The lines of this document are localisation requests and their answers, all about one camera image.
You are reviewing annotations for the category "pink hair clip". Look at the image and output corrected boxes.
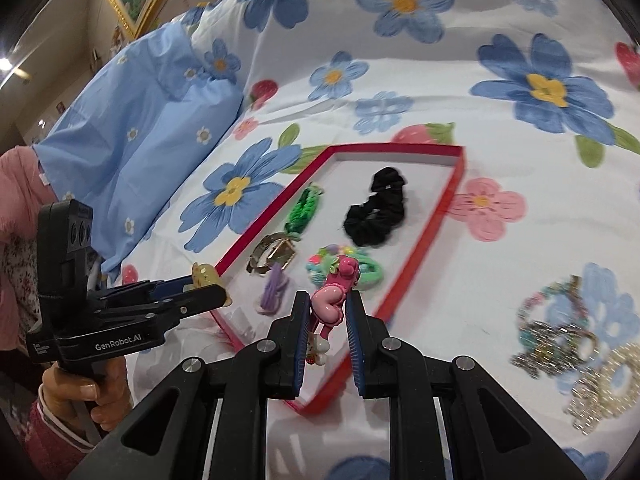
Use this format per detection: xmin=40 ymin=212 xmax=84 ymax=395
xmin=305 ymin=255 xmax=361 ymax=366

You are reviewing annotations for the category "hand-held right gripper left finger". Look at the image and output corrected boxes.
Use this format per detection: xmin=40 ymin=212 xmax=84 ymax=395
xmin=65 ymin=290 xmax=313 ymax=480

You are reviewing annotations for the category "purple hair tie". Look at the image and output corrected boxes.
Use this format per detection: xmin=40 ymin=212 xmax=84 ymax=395
xmin=257 ymin=265 xmax=291 ymax=317

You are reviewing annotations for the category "green braided hair clip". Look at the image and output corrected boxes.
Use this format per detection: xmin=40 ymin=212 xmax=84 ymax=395
xmin=282 ymin=182 xmax=326 ymax=236

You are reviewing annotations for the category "silver wristwatch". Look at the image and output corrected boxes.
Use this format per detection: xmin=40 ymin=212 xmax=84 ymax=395
xmin=246 ymin=232 xmax=298 ymax=276

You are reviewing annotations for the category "silver charm bracelet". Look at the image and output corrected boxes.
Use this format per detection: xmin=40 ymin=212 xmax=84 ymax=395
xmin=510 ymin=277 xmax=601 ymax=378

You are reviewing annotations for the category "black scrunchie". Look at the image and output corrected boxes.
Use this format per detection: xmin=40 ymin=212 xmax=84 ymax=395
xmin=342 ymin=166 xmax=408 ymax=248

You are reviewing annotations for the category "pearl bracelet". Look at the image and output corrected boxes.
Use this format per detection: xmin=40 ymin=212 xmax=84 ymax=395
xmin=567 ymin=342 xmax=640 ymax=433

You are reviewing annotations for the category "colourful bead bracelet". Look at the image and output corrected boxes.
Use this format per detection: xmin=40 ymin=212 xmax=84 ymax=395
xmin=305 ymin=244 xmax=361 ymax=286

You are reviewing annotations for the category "light blue pillow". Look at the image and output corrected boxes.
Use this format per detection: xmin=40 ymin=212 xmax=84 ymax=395
xmin=32 ymin=22 xmax=243 ymax=276

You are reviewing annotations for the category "red tray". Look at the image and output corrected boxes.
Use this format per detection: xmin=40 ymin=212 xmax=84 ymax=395
xmin=207 ymin=144 xmax=468 ymax=416

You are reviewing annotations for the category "person's left forearm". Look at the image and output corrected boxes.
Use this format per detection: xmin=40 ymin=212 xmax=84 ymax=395
xmin=22 ymin=397 xmax=108 ymax=480

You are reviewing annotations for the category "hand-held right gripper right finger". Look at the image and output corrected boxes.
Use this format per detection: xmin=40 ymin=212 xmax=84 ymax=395
xmin=345 ymin=290 xmax=581 ymax=480

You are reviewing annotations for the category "yellow hair claw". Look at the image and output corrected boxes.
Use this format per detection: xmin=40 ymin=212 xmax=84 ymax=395
xmin=191 ymin=261 xmax=233 ymax=308

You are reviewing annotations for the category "person's pink clothing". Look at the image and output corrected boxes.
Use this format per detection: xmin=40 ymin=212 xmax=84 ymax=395
xmin=0 ymin=145 xmax=53 ymax=356

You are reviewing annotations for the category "person's left hand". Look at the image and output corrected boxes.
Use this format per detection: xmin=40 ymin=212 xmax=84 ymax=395
xmin=40 ymin=357 xmax=136 ymax=448

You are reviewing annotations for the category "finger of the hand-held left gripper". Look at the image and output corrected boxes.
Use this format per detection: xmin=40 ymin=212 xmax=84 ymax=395
xmin=95 ymin=284 xmax=226 ymax=322
xmin=100 ymin=275 xmax=201 ymax=302

